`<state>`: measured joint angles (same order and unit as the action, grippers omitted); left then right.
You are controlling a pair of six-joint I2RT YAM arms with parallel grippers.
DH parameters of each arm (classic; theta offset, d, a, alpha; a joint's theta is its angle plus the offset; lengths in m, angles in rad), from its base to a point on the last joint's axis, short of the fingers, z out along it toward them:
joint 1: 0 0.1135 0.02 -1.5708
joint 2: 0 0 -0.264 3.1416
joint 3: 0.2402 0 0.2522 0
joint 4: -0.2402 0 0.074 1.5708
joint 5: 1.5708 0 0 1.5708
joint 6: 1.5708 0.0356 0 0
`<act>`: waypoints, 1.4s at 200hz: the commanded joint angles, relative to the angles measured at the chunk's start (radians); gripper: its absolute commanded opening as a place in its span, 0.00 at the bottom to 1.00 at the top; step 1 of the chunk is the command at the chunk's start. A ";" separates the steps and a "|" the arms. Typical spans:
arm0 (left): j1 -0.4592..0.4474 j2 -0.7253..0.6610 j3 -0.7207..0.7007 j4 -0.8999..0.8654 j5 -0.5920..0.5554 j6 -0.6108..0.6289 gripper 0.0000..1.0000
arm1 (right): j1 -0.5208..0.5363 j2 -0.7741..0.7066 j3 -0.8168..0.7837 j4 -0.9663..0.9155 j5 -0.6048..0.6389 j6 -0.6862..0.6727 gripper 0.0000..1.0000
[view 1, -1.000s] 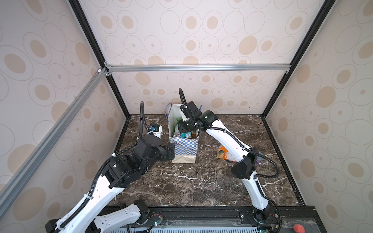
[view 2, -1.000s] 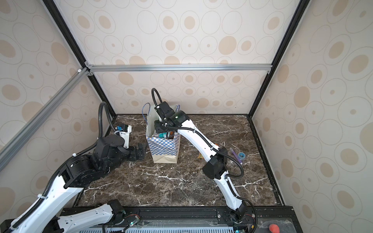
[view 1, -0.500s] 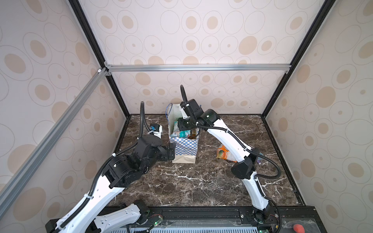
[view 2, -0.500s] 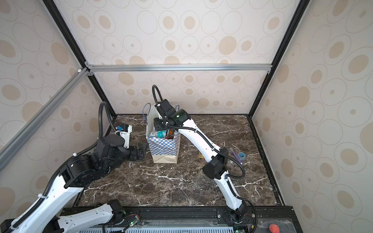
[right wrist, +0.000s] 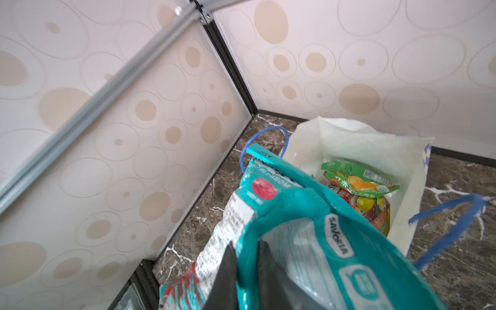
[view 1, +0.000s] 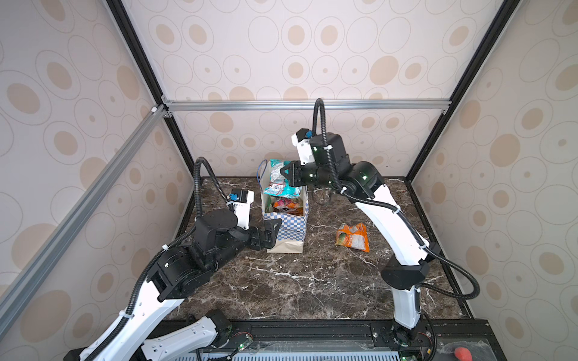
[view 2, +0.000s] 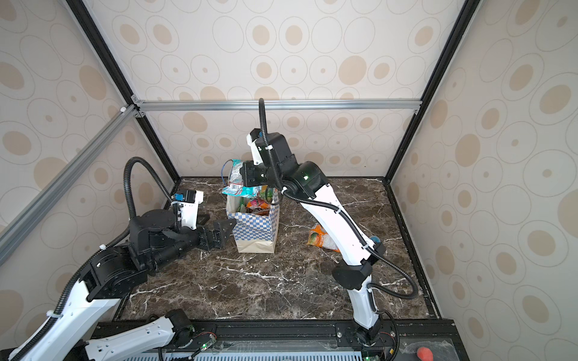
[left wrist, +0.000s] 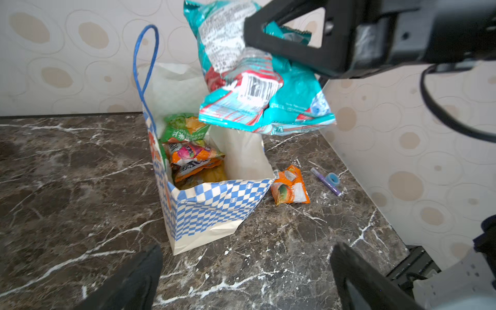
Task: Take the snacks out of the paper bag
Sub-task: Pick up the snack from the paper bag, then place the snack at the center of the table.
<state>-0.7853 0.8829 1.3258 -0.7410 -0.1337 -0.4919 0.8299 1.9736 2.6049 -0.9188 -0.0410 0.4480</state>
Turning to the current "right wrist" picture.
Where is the left aluminium frame bar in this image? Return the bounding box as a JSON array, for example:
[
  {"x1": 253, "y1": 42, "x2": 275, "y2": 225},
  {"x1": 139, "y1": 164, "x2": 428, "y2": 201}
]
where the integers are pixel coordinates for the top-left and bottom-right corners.
[{"x1": 1, "y1": 1, "x2": 238, "y2": 213}]

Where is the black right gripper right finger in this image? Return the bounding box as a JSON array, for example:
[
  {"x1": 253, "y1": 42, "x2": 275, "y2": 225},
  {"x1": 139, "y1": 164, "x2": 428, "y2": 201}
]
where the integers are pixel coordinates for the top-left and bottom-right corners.
[{"x1": 257, "y1": 240, "x2": 302, "y2": 309}]

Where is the green snack packet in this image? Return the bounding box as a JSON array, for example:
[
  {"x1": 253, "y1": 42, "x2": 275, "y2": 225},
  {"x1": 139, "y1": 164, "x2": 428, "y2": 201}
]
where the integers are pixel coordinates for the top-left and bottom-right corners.
[{"x1": 320, "y1": 159, "x2": 400, "y2": 198}]

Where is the blue checkered paper bag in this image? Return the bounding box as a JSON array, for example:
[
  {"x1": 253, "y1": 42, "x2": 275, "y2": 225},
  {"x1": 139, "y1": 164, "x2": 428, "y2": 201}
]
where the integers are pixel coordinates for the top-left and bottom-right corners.
[{"x1": 247, "y1": 117, "x2": 486, "y2": 269}]

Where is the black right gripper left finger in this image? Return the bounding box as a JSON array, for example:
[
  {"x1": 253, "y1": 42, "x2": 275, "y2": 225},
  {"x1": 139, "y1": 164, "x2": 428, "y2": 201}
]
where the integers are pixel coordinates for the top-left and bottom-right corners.
[{"x1": 202, "y1": 242, "x2": 239, "y2": 310}]

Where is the teal mint candy packet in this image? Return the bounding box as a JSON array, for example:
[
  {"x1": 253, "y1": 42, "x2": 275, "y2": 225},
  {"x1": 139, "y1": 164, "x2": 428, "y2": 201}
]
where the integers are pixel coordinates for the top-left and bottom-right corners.
[{"x1": 159, "y1": 144, "x2": 444, "y2": 309}]

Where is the black left corner post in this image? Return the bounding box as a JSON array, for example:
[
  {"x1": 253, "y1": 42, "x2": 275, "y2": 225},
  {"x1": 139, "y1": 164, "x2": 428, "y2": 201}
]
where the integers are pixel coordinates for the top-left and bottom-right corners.
[{"x1": 189, "y1": 1, "x2": 258, "y2": 118}]

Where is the Fox's fruit candy packet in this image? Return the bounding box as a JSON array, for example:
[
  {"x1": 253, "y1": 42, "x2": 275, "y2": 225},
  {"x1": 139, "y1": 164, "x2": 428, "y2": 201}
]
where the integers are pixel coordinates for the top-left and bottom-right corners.
[{"x1": 328, "y1": 183, "x2": 390, "y2": 236}]

